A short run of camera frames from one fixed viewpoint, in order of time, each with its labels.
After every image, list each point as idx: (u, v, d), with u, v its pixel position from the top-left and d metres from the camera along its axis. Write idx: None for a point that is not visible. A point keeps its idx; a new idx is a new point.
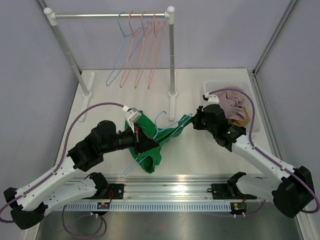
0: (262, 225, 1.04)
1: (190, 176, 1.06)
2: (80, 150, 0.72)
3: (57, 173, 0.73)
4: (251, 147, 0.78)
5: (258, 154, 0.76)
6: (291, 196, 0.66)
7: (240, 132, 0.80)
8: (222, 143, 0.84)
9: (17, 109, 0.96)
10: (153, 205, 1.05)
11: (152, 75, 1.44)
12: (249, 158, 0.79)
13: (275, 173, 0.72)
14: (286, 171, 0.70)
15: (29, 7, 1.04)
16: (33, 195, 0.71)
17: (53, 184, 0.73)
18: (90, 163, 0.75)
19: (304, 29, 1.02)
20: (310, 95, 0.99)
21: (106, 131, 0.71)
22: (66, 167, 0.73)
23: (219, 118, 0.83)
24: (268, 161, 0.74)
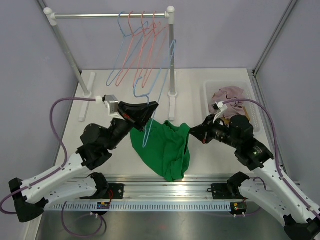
0: (262, 225, 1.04)
1: (190, 175, 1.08)
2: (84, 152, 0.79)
3: (64, 168, 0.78)
4: (279, 177, 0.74)
5: (285, 187, 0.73)
6: (311, 237, 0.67)
7: (266, 153, 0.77)
8: (245, 162, 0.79)
9: (18, 109, 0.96)
10: (153, 206, 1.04)
11: (148, 75, 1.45)
12: (272, 186, 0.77)
13: (300, 212, 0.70)
14: (313, 212, 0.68)
15: (29, 7, 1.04)
16: (39, 187, 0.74)
17: (61, 178, 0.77)
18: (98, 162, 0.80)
19: (304, 29, 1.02)
20: (310, 95, 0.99)
21: (93, 134, 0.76)
22: (73, 163, 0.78)
23: (246, 134, 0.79)
24: (295, 197, 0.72)
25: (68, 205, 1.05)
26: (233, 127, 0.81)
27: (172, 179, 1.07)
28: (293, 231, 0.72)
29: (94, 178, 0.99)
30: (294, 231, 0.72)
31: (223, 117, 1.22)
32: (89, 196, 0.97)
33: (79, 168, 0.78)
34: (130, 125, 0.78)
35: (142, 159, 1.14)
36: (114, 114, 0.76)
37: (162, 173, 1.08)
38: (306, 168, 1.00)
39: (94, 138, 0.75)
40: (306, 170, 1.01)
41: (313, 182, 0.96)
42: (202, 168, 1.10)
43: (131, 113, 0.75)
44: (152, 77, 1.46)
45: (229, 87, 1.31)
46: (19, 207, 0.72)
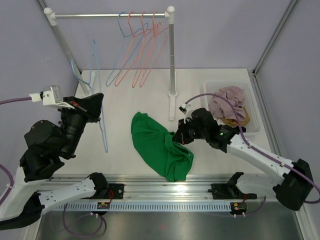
0: (262, 225, 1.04)
1: (190, 175, 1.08)
2: (29, 159, 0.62)
3: (14, 187, 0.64)
4: (246, 146, 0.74)
5: (255, 153, 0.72)
6: (295, 193, 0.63)
7: (233, 132, 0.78)
8: (216, 145, 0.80)
9: (17, 109, 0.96)
10: (153, 205, 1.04)
11: (148, 75, 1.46)
12: (246, 158, 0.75)
13: (275, 170, 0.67)
14: (285, 167, 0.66)
15: (29, 7, 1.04)
16: (2, 208, 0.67)
17: (15, 198, 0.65)
18: (42, 172, 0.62)
19: (304, 28, 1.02)
20: (310, 95, 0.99)
21: (42, 132, 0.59)
22: (20, 179, 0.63)
23: (207, 121, 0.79)
24: (266, 159, 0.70)
25: (68, 205, 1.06)
26: (194, 117, 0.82)
27: (174, 180, 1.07)
28: (281, 196, 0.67)
29: (93, 179, 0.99)
30: (282, 195, 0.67)
31: (223, 118, 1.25)
32: (89, 197, 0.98)
33: (25, 184, 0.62)
34: (83, 116, 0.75)
35: (144, 159, 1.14)
36: (60, 102, 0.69)
37: (165, 174, 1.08)
38: None
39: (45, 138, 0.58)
40: None
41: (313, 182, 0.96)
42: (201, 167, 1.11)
43: (80, 101, 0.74)
44: (152, 76, 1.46)
45: (229, 87, 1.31)
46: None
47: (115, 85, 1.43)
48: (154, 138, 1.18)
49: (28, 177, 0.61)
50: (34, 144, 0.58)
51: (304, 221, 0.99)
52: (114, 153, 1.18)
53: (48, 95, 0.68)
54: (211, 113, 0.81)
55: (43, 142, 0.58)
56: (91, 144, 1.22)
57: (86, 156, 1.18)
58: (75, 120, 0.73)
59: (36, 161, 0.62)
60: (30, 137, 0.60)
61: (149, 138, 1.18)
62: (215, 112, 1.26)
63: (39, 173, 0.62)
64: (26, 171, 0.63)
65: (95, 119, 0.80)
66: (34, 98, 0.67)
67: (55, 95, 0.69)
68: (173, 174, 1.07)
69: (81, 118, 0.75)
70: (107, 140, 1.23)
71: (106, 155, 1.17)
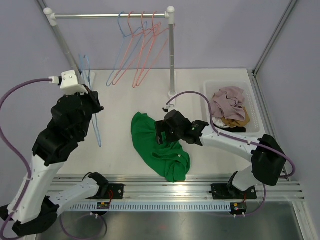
0: (262, 225, 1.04)
1: (190, 175, 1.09)
2: (42, 144, 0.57)
3: (32, 179, 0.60)
4: (216, 134, 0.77)
5: (225, 138, 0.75)
6: (266, 166, 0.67)
7: (203, 125, 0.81)
8: (191, 141, 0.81)
9: (17, 109, 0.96)
10: (153, 206, 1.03)
11: (146, 75, 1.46)
12: (219, 145, 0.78)
13: (244, 150, 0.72)
14: (252, 143, 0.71)
15: (29, 7, 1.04)
16: (24, 207, 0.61)
17: (38, 188, 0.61)
18: (63, 150, 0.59)
19: (304, 28, 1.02)
20: (309, 96, 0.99)
21: (69, 104, 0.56)
22: (40, 167, 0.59)
23: (178, 119, 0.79)
24: (234, 141, 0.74)
25: None
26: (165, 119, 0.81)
27: (174, 180, 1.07)
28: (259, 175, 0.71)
29: (93, 178, 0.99)
30: (259, 174, 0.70)
31: (223, 118, 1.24)
32: (92, 196, 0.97)
33: (48, 167, 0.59)
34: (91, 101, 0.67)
35: (144, 159, 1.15)
36: (82, 85, 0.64)
37: (165, 174, 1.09)
38: (306, 168, 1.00)
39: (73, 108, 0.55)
40: (305, 170, 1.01)
41: (312, 182, 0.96)
42: (200, 168, 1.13)
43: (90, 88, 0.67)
44: (152, 77, 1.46)
45: (229, 87, 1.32)
46: (21, 231, 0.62)
47: (113, 84, 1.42)
48: (155, 138, 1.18)
49: (50, 158, 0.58)
50: (61, 116, 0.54)
51: (303, 220, 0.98)
52: (114, 154, 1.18)
53: (71, 76, 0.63)
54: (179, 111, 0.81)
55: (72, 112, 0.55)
56: (91, 144, 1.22)
57: (86, 156, 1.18)
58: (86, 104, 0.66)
59: (57, 139, 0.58)
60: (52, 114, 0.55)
61: (149, 138, 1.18)
62: (215, 112, 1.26)
63: (61, 151, 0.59)
64: (45, 154, 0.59)
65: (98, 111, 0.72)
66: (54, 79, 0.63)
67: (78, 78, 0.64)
68: (173, 174, 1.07)
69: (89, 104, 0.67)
70: (107, 140, 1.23)
71: (106, 155, 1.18)
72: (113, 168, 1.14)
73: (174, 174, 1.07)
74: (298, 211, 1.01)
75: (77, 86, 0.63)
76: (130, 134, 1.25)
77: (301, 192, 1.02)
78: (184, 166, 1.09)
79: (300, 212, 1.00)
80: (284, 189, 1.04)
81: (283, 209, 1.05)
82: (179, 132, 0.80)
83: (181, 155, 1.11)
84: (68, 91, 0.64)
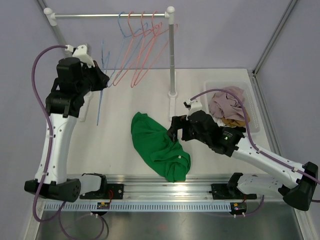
0: (262, 225, 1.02)
1: (190, 175, 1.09)
2: (55, 100, 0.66)
3: (55, 135, 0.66)
4: (256, 151, 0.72)
5: (266, 159, 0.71)
6: (308, 197, 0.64)
7: (237, 135, 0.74)
8: (220, 150, 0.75)
9: (16, 108, 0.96)
10: (153, 205, 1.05)
11: (145, 74, 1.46)
12: (255, 163, 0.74)
13: (287, 176, 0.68)
14: (298, 172, 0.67)
15: (29, 7, 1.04)
16: (54, 165, 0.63)
17: (62, 142, 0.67)
18: (76, 103, 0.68)
19: (305, 27, 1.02)
20: (310, 95, 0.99)
21: (70, 61, 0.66)
22: (59, 121, 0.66)
23: (208, 125, 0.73)
24: (276, 163, 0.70)
25: (67, 205, 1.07)
26: (193, 122, 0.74)
27: (174, 180, 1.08)
28: (291, 199, 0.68)
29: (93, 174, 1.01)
30: (292, 199, 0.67)
31: (223, 117, 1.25)
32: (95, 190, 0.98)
33: (67, 120, 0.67)
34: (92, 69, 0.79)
35: (144, 159, 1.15)
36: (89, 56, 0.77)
37: (165, 174, 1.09)
38: None
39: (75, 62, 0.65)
40: None
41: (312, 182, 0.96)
42: (201, 168, 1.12)
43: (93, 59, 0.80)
44: (152, 77, 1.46)
45: (229, 87, 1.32)
46: (56, 191, 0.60)
47: (114, 85, 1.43)
48: (154, 137, 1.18)
49: (68, 110, 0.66)
50: (68, 69, 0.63)
51: (303, 221, 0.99)
52: (114, 153, 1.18)
53: (82, 47, 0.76)
54: (210, 116, 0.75)
55: (75, 65, 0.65)
56: (91, 143, 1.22)
57: (86, 156, 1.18)
58: (89, 76, 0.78)
59: (67, 95, 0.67)
60: (58, 72, 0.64)
61: (149, 138, 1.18)
62: (215, 112, 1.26)
63: (75, 103, 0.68)
64: (60, 110, 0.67)
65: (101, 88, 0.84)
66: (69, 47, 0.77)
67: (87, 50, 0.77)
68: (173, 174, 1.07)
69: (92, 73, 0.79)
70: (107, 140, 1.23)
71: (106, 155, 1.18)
72: (113, 168, 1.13)
73: (176, 174, 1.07)
74: (298, 212, 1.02)
75: (84, 55, 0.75)
76: (131, 134, 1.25)
77: None
78: (184, 166, 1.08)
79: (300, 212, 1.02)
80: None
81: (283, 209, 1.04)
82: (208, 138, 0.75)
83: (181, 157, 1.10)
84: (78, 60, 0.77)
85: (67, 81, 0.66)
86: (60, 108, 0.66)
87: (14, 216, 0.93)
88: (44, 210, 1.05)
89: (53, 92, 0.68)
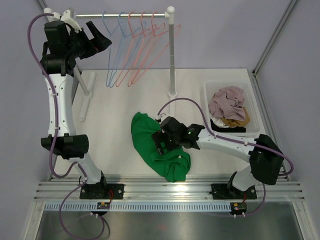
0: (262, 225, 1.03)
1: (190, 175, 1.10)
2: (49, 61, 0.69)
3: (58, 92, 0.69)
4: (213, 137, 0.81)
5: (222, 141, 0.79)
6: (262, 165, 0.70)
7: (198, 128, 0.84)
8: (187, 145, 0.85)
9: (16, 108, 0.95)
10: (153, 205, 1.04)
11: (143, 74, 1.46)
12: (216, 148, 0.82)
13: (241, 151, 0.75)
14: (249, 144, 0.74)
15: (29, 8, 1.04)
16: (64, 120, 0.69)
17: (65, 99, 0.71)
18: (70, 61, 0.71)
19: (305, 27, 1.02)
20: (310, 95, 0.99)
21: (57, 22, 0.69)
22: (59, 79, 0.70)
23: (173, 126, 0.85)
24: (231, 143, 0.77)
25: (66, 205, 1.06)
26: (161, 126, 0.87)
27: (174, 180, 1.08)
28: (256, 173, 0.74)
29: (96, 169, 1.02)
30: (256, 172, 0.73)
31: (223, 118, 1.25)
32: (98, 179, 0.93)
33: (65, 78, 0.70)
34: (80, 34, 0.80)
35: (144, 158, 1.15)
36: (74, 21, 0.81)
37: (165, 174, 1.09)
38: (307, 168, 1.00)
39: (61, 23, 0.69)
40: (306, 170, 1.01)
41: (312, 182, 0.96)
42: (201, 168, 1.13)
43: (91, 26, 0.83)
44: (152, 77, 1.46)
45: (229, 87, 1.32)
46: (72, 141, 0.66)
47: (115, 85, 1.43)
48: None
49: (63, 68, 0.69)
50: (56, 29, 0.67)
51: (303, 220, 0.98)
52: (114, 153, 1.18)
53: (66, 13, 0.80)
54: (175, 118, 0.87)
55: (61, 26, 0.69)
56: (91, 143, 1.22)
57: None
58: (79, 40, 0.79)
59: (60, 55, 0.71)
60: (48, 34, 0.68)
61: (149, 138, 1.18)
62: (215, 112, 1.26)
63: (69, 61, 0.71)
64: (56, 70, 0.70)
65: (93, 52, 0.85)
66: (56, 15, 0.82)
67: (71, 14, 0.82)
68: (173, 174, 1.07)
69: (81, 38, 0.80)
70: (107, 140, 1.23)
71: (106, 155, 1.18)
72: (113, 167, 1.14)
73: (175, 174, 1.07)
74: (298, 211, 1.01)
75: (70, 20, 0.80)
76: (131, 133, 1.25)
77: (301, 192, 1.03)
78: (184, 166, 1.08)
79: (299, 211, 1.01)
80: (284, 189, 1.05)
81: (283, 209, 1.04)
82: (176, 136, 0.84)
83: (181, 156, 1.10)
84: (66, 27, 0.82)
85: (57, 42, 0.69)
86: (55, 67, 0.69)
87: (15, 216, 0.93)
88: (44, 210, 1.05)
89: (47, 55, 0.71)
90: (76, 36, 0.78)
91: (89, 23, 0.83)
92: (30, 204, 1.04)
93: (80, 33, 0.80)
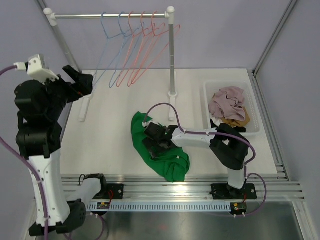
0: (261, 225, 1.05)
1: (190, 176, 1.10)
2: (27, 139, 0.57)
3: (43, 177, 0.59)
4: (183, 133, 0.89)
5: (189, 135, 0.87)
6: (224, 151, 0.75)
7: (172, 127, 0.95)
8: (166, 145, 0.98)
9: (16, 108, 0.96)
10: (153, 205, 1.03)
11: (144, 74, 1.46)
12: (189, 142, 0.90)
13: (205, 141, 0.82)
14: (210, 134, 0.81)
15: (29, 8, 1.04)
16: (54, 208, 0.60)
17: (53, 183, 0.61)
18: (53, 135, 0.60)
19: (305, 27, 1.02)
20: (310, 95, 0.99)
21: (29, 92, 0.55)
22: (42, 163, 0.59)
23: (153, 130, 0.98)
24: (197, 135, 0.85)
25: None
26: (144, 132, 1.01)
27: (173, 180, 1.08)
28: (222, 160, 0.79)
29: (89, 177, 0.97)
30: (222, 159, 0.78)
31: (223, 118, 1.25)
32: (98, 190, 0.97)
33: (50, 159, 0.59)
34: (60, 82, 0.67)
35: (144, 157, 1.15)
36: (47, 69, 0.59)
37: (164, 174, 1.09)
38: (307, 168, 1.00)
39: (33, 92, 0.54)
40: (306, 170, 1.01)
41: (312, 182, 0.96)
42: (201, 168, 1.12)
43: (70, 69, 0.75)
44: (152, 76, 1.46)
45: (229, 87, 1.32)
46: (64, 230, 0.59)
47: (117, 85, 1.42)
48: None
49: (46, 148, 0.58)
50: (31, 101, 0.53)
51: (304, 221, 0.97)
52: (114, 153, 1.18)
53: (34, 62, 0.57)
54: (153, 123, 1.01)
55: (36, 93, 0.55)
56: (91, 143, 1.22)
57: (86, 156, 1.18)
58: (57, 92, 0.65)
59: (42, 128, 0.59)
60: (20, 107, 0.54)
61: None
62: (215, 112, 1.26)
63: (53, 135, 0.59)
64: (37, 151, 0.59)
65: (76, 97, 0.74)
66: (20, 66, 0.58)
67: (42, 62, 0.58)
68: (172, 174, 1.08)
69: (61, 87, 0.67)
70: (107, 140, 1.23)
71: (106, 155, 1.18)
72: (113, 167, 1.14)
73: (173, 174, 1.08)
74: (298, 212, 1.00)
75: (42, 70, 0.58)
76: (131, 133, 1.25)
77: (301, 192, 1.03)
78: (183, 166, 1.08)
79: (299, 212, 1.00)
80: (283, 189, 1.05)
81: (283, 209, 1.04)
82: (156, 138, 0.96)
83: (179, 156, 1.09)
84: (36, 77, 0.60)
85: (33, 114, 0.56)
86: (37, 146, 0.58)
87: (15, 216, 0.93)
88: None
89: (24, 127, 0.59)
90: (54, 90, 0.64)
91: (67, 67, 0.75)
92: (30, 204, 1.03)
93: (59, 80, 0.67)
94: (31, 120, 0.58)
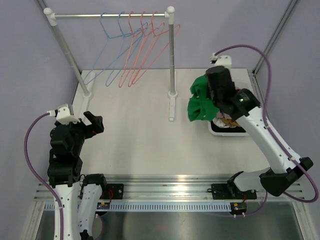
0: (262, 226, 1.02)
1: (190, 175, 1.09)
2: (57, 173, 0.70)
3: (64, 205, 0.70)
4: (263, 125, 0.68)
5: (269, 138, 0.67)
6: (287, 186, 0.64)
7: (253, 101, 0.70)
8: (228, 111, 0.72)
9: (17, 108, 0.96)
10: (153, 205, 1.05)
11: (143, 73, 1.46)
12: (255, 134, 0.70)
13: (280, 161, 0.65)
14: (293, 162, 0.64)
15: (29, 8, 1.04)
16: (69, 234, 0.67)
17: (72, 209, 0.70)
18: (76, 168, 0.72)
19: (305, 27, 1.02)
20: (310, 95, 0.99)
21: (61, 133, 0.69)
22: (65, 191, 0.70)
23: (223, 82, 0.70)
24: (276, 146, 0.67)
25: None
26: (207, 74, 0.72)
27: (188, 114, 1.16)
28: (271, 181, 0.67)
29: (88, 183, 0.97)
30: (273, 181, 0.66)
31: (223, 117, 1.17)
32: (100, 195, 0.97)
33: (72, 188, 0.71)
34: (81, 127, 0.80)
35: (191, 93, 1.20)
36: (74, 115, 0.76)
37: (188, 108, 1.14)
38: None
39: (64, 135, 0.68)
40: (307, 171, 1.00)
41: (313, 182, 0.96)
42: (201, 168, 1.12)
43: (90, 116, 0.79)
44: (151, 76, 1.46)
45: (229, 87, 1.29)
46: None
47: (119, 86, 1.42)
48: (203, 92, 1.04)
49: (71, 178, 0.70)
50: (62, 141, 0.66)
51: (304, 220, 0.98)
52: (114, 153, 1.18)
53: (64, 109, 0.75)
54: (228, 72, 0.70)
55: (66, 137, 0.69)
56: (91, 143, 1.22)
57: (86, 157, 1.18)
58: (79, 134, 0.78)
59: (67, 162, 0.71)
60: (53, 146, 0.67)
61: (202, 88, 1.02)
62: None
63: (76, 168, 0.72)
64: (62, 181, 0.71)
65: (91, 135, 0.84)
66: (51, 112, 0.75)
67: (70, 109, 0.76)
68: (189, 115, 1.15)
69: (82, 130, 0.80)
70: (107, 140, 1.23)
71: (106, 155, 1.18)
72: (113, 167, 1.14)
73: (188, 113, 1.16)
74: (298, 211, 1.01)
75: (70, 116, 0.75)
76: (131, 133, 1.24)
77: (301, 192, 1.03)
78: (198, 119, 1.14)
79: (300, 212, 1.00)
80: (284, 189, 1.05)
81: (283, 209, 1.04)
82: (219, 92, 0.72)
83: (206, 116, 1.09)
84: (63, 121, 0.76)
85: (63, 152, 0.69)
86: (63, 177, 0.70)
87: (15, 216, 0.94)
88: (44, 210, 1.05)
89: (53, 162, 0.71)
90: (78, 132, 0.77)
91: (88, 113, 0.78)
92: (30, 203, 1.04)
93: (79, 124, 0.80)
94: (60, 157, 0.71)
